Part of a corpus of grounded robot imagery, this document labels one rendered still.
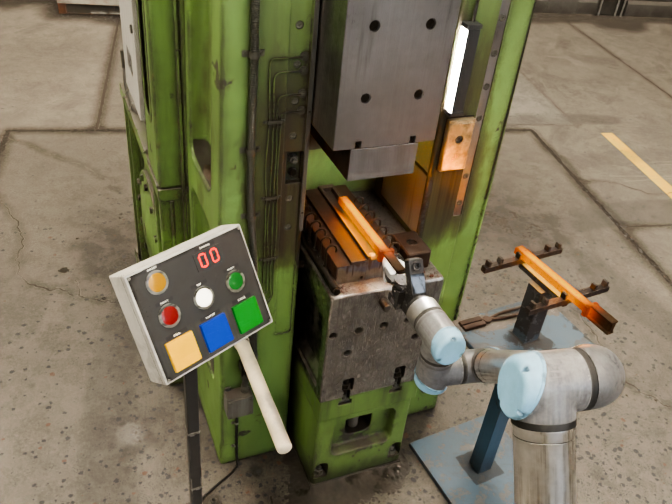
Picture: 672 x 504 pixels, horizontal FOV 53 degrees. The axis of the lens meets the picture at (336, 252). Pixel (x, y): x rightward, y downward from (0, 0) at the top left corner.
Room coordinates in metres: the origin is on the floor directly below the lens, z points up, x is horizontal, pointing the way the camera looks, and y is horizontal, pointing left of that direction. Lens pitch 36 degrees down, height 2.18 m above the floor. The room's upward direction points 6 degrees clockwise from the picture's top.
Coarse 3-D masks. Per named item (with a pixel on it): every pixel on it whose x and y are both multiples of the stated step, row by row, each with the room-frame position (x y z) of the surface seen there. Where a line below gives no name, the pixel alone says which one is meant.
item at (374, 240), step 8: (344, 200) 1.87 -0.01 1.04; (344, 208) 1.84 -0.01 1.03; (352, 208) 1.82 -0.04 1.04; (352, 216) 1.78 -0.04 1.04; (360, 216) 1.78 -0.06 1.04; (360, 224) 1.73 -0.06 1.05; (368, 224) 1.74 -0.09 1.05; (368, 232) 1.69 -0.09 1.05; (368, 240) 1.67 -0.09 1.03; (376, 240) 1.65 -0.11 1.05; (376, 248) 1.62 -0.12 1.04; (384, 248) 1.61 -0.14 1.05; (392, 248) 1.61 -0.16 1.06; (384, 256) 1.57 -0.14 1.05; (392, 256) 1.57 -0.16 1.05; (392, 264) 1.53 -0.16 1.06; (400, 264) 1.54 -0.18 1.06; (400, 272) 1.51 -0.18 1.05
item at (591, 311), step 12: (528, 252) 1.78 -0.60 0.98; (528, 264) 1.74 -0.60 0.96; (540, 264) 1.72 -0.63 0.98; (552, 276) 1.67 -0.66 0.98; (564, 288) 1.61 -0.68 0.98; (576, 300) 1.57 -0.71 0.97; (588, 300) 1.57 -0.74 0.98; (588, 312) 1.53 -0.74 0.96; (600, 312) 1.51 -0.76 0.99; (600, 324) 1.50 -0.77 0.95; (612, 324) 1.46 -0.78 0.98
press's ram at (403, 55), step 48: (336, 0) 1.62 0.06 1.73; (384, 0) 1.61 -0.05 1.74; (432, 0) 1.66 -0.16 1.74; (336, 48) 1.60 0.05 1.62; (384, 48) 1.61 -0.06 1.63; (432, 48) 1.67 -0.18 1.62; (336, 96) 1.58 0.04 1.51; (384, 96) 1.62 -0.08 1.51; (432, 96) 1.68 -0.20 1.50; (336, 144) 1.57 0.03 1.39; (384, 144) 1.63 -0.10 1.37
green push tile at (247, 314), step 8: (240, 304) 1.31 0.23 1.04; (248, 304) 1.32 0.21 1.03; (256, 304) 1.34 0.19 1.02; (240, 312) 1.30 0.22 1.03; (248, 312) 1.31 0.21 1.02; (256, 312) 1.32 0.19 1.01; (240, 320) 1.28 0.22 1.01; (248, 320) 1.30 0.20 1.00; (256, 320) 1.31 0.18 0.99; (240, 328) 1.27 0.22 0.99; (248, 328) 1.29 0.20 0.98
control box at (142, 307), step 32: (160, 256) 1.28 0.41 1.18; (192, 256) 1.30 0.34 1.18; (224, 256) 1.36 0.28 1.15; (128, 288) 1.17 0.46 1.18; (192, 288) 1.26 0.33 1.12; (224, 288) 1.31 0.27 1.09; (256, 288) 1.37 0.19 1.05; (128, 320) 1.17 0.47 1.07; (160, 320) 1.16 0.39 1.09; (192, 320) 1.21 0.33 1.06; (160, 352) 1.12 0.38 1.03
